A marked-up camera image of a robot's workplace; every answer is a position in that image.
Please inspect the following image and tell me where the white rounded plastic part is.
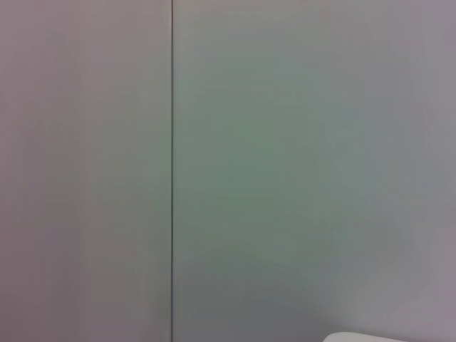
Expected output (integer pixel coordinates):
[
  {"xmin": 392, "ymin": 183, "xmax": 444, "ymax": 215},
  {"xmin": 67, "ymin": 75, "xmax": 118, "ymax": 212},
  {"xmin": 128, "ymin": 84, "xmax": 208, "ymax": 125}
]
[{"xmin": 322, "ymin": 331, "xmax": 405, "ymax": 342}]

